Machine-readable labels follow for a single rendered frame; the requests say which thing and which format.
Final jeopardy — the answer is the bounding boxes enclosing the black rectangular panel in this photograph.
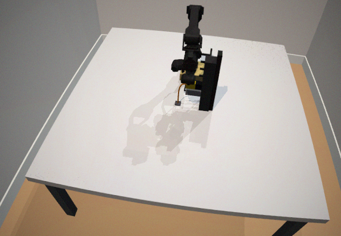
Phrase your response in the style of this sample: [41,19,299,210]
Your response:
[199,50,223,112]

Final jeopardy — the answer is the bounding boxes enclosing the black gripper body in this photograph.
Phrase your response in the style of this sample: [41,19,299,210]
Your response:
[181,69,196,85]

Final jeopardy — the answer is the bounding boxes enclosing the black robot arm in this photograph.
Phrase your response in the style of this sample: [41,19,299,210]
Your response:
[171,5,204,72]

